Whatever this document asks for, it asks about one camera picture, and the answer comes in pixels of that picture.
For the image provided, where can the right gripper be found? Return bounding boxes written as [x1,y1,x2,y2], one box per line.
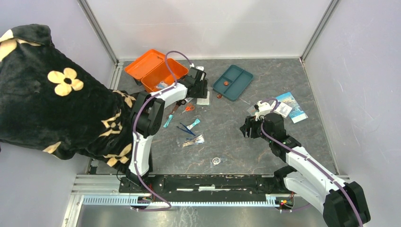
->
[239,113,273,143]

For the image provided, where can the white gauze pad bag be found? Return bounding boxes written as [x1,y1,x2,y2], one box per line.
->
[196,91,210,105]

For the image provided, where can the blue cotton pad packet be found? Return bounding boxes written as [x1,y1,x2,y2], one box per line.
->
[276,92,308,123]

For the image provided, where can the cotton swabs clear bag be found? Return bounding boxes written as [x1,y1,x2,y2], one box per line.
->
[177,134,205,148]

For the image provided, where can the white blue box bag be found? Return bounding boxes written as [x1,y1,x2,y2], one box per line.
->
[274,102,292,118]

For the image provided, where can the beige bandage clear bag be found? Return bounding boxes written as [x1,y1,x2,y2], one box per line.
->
[247,105,259,116]

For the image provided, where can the blue alcohol wipes bag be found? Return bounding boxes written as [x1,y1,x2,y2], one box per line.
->
[155,81,169,90]

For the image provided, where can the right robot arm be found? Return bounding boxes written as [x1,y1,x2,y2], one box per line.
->
[240,98,371,227]

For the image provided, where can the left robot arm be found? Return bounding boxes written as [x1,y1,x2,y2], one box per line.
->
[126,64,208,193]

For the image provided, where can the orange medicine kit box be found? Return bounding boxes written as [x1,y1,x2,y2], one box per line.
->
[124,49,189,92]

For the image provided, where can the teal white tube packet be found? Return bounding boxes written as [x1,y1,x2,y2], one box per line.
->
[186,118,200,130]

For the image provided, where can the teal divided tray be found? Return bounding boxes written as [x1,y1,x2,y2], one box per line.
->
[212,65,253,102]

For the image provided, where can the blue plastic tweezers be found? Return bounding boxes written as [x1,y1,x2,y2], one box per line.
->
[177,123,196,136]

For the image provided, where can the teal scissor sheath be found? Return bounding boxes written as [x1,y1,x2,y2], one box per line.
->
[163,114,173,128]

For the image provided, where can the small round clear packet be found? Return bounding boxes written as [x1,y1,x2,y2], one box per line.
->
[210,157,223,167]

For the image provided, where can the black floral blanket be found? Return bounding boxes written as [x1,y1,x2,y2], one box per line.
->
[0,24,138,173]

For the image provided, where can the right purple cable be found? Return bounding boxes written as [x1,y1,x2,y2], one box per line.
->
[258,98,364,227]

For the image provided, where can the purple cable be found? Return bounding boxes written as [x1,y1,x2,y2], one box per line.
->
[131,51,195,212]
[258,98,364,227]

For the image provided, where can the orange handled scissors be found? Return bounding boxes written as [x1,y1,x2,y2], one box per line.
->
[181,103,195,114]

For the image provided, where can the black handled scissors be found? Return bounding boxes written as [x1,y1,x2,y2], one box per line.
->
[166,99,187,119]

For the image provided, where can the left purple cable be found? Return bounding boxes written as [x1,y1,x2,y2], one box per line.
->
[131,51,195,212]

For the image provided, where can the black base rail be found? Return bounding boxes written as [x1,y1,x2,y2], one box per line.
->
[119,175,295,203]

